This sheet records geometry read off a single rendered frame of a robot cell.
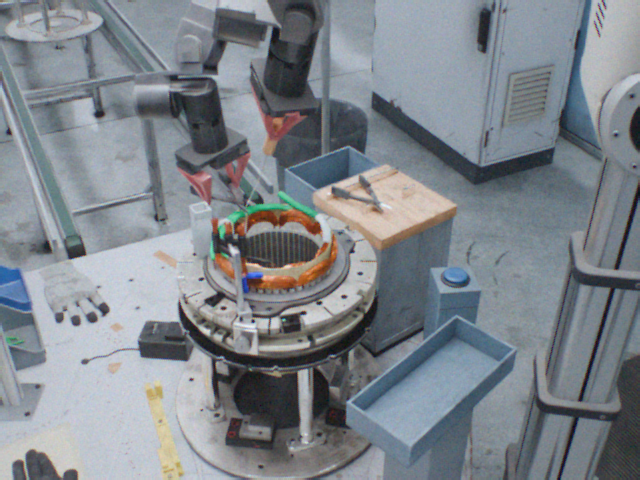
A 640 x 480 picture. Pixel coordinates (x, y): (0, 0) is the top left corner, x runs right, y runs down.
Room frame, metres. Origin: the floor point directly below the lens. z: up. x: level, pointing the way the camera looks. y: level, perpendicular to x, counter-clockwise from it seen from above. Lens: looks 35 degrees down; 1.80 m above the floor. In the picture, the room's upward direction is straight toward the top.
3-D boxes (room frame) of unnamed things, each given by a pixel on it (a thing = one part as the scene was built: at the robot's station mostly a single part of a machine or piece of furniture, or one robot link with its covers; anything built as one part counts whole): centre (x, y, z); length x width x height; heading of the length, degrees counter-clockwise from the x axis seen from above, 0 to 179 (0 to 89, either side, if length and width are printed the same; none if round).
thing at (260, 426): (0.85, 0.10, 0.83); 0.05 x 0.04 x 0.02; 83
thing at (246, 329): (0.80, 0.10, 1.07); 0.04 x 0.02 x 0.05; 77
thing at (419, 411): (0.73, -0.16, 0.92); 0.25 x 0.11 x 0.28; 136
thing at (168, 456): (0.86, 0.27, 0.80); 0.22 x 0.04 x 0.03; 20
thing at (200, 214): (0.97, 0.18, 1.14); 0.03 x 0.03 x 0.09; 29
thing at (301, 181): (1.32, -0.03, 0.92); 0.17 x 0.11 x 0.28; 127
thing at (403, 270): (1.19, -0.13, 0.91); 0.19 x 0.19 x 0.26; 37
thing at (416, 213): (1.20, -0.13, 1.05); 0.20 x 0.19 x 0.02; 37
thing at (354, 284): (0.96, 0.07, 1.09); 0.32 x 0.32 x 0.01
